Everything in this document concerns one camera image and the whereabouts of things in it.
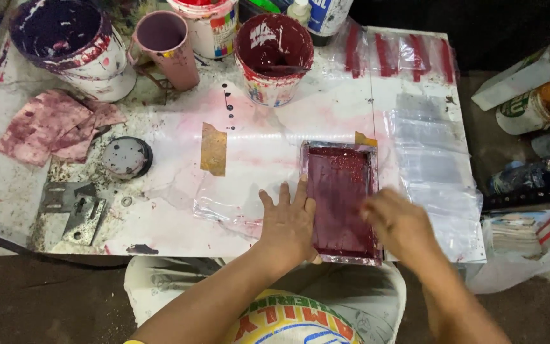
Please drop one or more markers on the person's right hand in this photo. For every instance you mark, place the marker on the person's right hand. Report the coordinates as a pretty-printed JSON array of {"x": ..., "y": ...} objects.
[{"x": 399, "y": 224}]

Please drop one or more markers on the person's left hand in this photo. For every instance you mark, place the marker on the person's left hand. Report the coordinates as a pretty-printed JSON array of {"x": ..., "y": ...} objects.
[{"x": 287, "y": 229}]

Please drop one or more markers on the person's right fingers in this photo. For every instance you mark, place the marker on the person's right fingers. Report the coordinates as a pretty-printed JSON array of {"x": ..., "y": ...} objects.
[{"x": 375, "y": 208}]

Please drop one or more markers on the red-stained screen printing frame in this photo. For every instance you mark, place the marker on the red-stained screen printing frame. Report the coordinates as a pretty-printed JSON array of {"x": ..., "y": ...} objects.
[{"x": 339, "y": 191}]

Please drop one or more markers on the small brown tape piece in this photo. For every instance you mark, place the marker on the small brown tape piece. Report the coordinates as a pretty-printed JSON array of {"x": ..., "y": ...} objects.
[{"x": 364, "y": 139}]

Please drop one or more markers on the stack of clear plastic bags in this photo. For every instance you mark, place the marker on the stack of clear plastic bags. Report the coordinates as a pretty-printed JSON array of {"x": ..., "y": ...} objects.
[{"x": 432, "y": 167}]

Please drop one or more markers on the printed woven sack apron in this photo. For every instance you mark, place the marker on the printed woven sack apron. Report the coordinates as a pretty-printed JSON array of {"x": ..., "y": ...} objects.
[{"x": 303, "y": 310}]

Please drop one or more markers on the clear plastic sheet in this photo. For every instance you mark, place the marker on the clear plastic sheet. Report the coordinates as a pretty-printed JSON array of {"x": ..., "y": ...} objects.
[{"x": 232, "y": 205}]

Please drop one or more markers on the white plastic bag of papers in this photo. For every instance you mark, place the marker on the white plastic bag of papers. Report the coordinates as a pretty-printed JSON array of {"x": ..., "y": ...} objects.
[{"x": 513, "y": 258}]

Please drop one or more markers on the stack of red-printed plastic bags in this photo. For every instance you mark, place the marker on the stack of red-printed plastic bags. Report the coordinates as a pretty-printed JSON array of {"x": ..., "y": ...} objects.
[{"x": 399, "y": 55}]

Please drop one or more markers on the dark blue plastic bag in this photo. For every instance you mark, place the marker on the dark blue plastic bag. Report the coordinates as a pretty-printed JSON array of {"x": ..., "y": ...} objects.
[{"x": 533, "y": 184}]

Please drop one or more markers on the red-stained paint bucket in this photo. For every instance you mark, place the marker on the red-stained paint bucket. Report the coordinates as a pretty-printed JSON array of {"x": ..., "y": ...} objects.
[{"x": 270, "y": 81}]

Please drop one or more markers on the paint-covered stirring spatula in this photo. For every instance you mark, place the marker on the paint-covered stirring spatula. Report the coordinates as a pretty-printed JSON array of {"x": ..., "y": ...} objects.
[{"x": 284, "y": 70}]

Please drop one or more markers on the large brown tape strip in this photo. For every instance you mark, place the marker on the large brown tape strip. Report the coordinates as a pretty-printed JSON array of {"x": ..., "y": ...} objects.
[{"x": 214, "y": 149}]

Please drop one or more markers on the white jar with orange top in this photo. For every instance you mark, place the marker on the white jar with orange top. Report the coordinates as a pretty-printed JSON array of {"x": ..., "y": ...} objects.
[{"x": 533, "y": 110}]

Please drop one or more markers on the large white blue-label bottle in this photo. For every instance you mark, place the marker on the large white blue-label bottle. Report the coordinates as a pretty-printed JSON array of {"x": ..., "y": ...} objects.
[{"x": 330, "y": 19}]

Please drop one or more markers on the white paper sack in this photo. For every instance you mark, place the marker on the white paper sack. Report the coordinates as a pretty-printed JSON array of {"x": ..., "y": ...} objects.
[{"x": 518, "y": 76}]

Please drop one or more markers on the small white squeeze bottle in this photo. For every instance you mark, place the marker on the small white squeeze bottle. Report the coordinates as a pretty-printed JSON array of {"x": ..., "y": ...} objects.
[{"x": 299, "y": 12}]

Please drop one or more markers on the green plastic object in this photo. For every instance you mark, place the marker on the green plastic object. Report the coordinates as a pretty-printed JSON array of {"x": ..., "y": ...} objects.
[{"x": 263, "y": 5}]

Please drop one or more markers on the white bucket with colourful label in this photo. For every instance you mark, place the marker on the white bucket with colourful label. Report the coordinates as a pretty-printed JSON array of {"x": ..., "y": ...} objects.
[{"x": 213, "y": 33}]

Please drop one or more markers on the small metal washer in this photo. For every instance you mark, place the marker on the small metal washer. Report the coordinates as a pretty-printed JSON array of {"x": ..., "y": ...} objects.
[{"x": 126, "y": 201}]

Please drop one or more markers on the round paint-spattered lid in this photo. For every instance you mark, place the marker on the round paint-spattered lid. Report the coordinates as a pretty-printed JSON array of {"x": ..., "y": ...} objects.
[{"x": 126, "y": 156}]

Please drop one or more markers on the pink plastic mug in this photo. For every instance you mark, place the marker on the pink plastic mug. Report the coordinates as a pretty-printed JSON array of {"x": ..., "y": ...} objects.
[{"x": 170, "y": 52}]

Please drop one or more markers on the purple-stained white paint bucket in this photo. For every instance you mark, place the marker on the purple-stained white paint bucket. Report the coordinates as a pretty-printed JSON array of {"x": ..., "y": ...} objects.
[{"x": 79, "y": 52}]

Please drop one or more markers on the pink-stained rag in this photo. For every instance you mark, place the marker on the pink-stained rag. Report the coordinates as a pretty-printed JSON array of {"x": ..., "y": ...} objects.
[{"x": 50, "y": 126}]

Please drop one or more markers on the metal hinge bracket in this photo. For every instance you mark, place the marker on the metal hinge bracket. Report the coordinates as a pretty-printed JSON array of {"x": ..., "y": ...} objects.
[{"x": 77, "y": 212}]

